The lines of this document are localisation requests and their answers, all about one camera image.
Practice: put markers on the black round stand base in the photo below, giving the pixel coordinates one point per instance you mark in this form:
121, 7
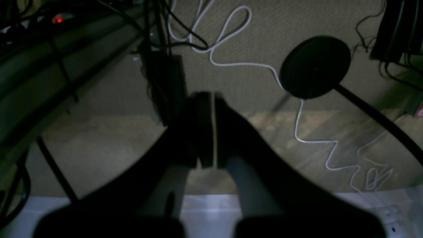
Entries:
315, 66

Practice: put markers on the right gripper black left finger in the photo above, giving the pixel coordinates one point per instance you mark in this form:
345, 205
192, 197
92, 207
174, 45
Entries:
146, 199

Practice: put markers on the black power strip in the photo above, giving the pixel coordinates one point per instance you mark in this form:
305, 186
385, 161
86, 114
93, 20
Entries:
33, 21

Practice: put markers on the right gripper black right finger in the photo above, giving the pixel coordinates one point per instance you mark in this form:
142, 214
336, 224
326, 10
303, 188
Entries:
276, 200

